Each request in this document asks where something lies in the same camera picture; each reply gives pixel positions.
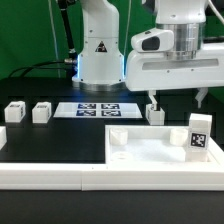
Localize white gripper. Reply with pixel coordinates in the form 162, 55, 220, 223
126, 29, 224, 110

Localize white square table top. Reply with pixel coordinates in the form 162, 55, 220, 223
105, 124, 224, 165

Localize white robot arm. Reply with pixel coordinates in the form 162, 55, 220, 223
72, 0, 224, 91

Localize white marker sheet with tags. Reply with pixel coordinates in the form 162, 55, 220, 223
54, 102, 142, 119

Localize white U-shaped obstacle fence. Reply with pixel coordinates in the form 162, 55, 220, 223
0, 126, 224, 192

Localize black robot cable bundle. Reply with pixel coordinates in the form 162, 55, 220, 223
7, 0, 78, 78

